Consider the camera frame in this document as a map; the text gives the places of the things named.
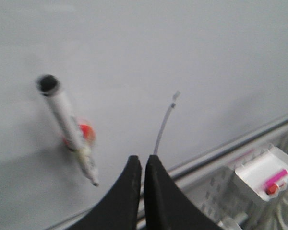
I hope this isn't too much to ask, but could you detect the orange red marker cap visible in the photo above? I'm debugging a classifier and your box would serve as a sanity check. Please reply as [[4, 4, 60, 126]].
[[266, 183, 279, 195]]

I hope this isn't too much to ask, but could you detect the grey metal stand frame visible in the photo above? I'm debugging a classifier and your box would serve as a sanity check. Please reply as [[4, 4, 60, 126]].
[[139, 120, 288, 230]]

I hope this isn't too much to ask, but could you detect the white plastic storage tray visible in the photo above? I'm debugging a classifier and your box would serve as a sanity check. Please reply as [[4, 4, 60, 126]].
[[233, 146, 288, 205]]

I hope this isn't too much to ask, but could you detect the pink marker in tray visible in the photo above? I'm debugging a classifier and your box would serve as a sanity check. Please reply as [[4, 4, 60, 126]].
[[264, 169, 288, 189]]

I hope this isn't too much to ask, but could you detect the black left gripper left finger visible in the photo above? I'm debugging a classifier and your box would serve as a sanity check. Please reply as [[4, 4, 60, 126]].
[[68, 155, 142, 230]]

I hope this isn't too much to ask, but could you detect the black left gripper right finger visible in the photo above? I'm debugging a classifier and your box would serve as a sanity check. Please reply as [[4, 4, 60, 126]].
[[144, 155, 222, 230]]

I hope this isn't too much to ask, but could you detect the large white whiteboard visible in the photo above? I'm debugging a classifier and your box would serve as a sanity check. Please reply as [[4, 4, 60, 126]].
[[0, 0, 288, 230]]

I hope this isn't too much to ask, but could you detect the red round magnet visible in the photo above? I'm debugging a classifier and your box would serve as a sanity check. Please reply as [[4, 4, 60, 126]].
[[62, 123, 96, 152]]

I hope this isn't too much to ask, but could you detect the white whiteboard marker pen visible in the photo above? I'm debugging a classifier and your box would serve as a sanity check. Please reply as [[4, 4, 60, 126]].
[[36, 74, 99, 186]]

